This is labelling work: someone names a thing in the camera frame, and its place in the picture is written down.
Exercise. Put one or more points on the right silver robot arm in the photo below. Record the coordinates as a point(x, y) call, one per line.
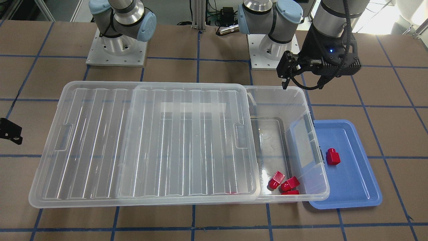
point(118, 20)

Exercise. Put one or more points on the clear plastic box lid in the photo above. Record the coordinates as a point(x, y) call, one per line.
point(125, 143)

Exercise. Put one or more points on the red block lying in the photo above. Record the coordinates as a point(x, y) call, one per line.
point(289, 184)

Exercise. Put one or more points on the red block upright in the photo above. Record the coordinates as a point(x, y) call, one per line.
point(275, 180)

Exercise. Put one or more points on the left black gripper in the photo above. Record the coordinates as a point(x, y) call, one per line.
point(313, 43)

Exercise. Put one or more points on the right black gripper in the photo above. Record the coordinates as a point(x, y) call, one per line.
point(6, 129)

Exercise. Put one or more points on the blue plastic tray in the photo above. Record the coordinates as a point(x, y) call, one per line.
point(350, 184)

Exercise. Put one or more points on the clear plastic storage box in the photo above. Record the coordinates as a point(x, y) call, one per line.
point(286, 141)

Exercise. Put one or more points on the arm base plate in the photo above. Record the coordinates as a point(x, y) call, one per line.
point(265, 54)
point(116, 52)

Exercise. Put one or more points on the red block at box edge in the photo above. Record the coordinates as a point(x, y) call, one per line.
point(291, 192)

